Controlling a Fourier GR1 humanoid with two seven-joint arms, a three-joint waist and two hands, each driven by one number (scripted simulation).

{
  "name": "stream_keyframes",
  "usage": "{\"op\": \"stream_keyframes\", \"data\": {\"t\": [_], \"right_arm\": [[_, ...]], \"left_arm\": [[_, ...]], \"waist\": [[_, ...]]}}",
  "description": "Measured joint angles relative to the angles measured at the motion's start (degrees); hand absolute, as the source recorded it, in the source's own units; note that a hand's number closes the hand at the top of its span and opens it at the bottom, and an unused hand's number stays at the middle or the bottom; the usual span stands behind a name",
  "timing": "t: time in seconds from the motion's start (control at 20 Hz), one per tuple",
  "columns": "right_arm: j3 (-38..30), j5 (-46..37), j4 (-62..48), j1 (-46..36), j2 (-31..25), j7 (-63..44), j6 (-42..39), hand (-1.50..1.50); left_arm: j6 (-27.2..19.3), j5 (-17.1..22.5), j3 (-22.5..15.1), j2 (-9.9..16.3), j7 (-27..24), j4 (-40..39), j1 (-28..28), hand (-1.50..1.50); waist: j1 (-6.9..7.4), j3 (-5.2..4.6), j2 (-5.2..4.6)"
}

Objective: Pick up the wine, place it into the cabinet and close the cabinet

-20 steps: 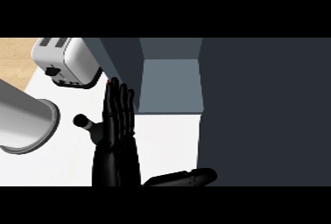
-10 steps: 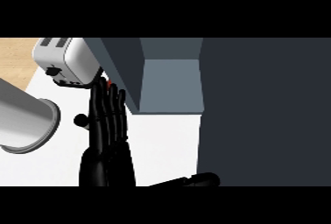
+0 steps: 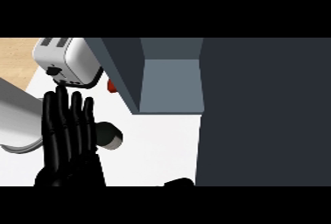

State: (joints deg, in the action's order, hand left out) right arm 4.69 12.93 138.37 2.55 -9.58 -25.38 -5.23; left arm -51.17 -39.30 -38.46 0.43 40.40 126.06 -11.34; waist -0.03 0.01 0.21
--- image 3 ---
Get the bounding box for small red object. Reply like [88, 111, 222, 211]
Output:
[107, 79, 120, 94]

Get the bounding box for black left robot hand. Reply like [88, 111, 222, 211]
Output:
[34, 85, 108, 187]

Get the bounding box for white toaster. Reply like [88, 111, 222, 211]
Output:
[33, 38, 107, 89]

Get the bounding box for dark wine bottle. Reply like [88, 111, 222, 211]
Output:
[95, 121, 125, 151]

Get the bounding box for grey open cabinet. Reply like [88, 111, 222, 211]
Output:
[85, 38, 206, 116]

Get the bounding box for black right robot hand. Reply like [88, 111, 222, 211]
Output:
[163, 177, 197, 187]

